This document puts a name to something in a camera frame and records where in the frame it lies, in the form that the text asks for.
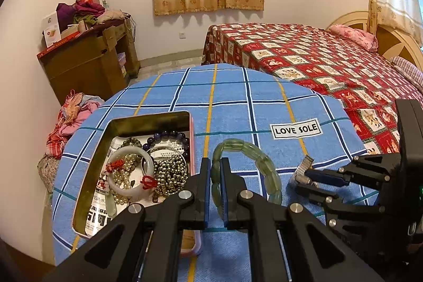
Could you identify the blue checked blanket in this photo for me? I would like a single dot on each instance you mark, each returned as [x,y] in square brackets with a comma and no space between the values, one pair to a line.
[231,110]

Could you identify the silver metal watch band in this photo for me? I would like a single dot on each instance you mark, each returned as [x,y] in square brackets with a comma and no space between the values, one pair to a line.
[304,166]

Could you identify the thin silver bangle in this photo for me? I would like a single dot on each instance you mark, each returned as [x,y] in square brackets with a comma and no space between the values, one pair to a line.
[155,149]

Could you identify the flat red box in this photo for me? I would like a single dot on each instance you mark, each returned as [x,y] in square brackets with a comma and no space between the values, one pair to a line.
[58,45]

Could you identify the red knot charm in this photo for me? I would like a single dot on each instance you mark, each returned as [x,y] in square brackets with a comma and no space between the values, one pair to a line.
[149,183]
[115,165]

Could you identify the pink tin box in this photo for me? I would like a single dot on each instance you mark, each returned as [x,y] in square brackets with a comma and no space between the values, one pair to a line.
[148,121]

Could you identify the green jade pendant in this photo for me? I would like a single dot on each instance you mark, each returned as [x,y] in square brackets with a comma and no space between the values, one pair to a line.
[111,202]

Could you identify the pink pillow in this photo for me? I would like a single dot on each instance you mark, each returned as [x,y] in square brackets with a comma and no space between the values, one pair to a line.
[355,37]

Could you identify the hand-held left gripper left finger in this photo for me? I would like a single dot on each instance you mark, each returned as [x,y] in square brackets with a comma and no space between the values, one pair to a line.
[207,192]

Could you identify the pile of clothes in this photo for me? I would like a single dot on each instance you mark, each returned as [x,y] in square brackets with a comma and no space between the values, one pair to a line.
[89,11]

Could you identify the pale jade bangle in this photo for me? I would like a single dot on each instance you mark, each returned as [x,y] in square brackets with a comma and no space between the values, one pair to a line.
[114,183]

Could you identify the pink clothes heap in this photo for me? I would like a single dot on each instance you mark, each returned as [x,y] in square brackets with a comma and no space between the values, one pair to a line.
[72,120]

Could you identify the white cardboard box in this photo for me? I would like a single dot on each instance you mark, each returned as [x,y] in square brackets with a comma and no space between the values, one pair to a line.
[52,29]

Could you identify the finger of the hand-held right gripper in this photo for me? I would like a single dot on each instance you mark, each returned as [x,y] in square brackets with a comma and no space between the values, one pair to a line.
[330,177]
[317,191]

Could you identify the red patterned bedspread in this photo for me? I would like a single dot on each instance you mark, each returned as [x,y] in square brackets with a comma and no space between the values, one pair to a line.
[314,54]

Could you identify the wooden cabinet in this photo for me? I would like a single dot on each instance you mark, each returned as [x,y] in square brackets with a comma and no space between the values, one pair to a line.
[82,70]

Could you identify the printed paper lining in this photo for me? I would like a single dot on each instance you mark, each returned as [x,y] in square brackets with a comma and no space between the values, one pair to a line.
[99,219]

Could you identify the pale purple box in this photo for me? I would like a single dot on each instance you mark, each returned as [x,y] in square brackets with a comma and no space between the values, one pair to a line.
[121,60]

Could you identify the striped pillow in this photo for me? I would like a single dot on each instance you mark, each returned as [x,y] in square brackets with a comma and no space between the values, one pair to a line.
[409,70]

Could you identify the small cardboard box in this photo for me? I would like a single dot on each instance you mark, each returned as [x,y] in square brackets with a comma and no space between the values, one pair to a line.
[76,28]

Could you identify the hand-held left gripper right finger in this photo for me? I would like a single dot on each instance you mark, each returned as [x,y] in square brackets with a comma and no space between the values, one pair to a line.
[225,196]

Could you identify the cream wooden headboard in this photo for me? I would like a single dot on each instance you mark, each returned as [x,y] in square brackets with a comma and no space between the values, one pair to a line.
[390,44]

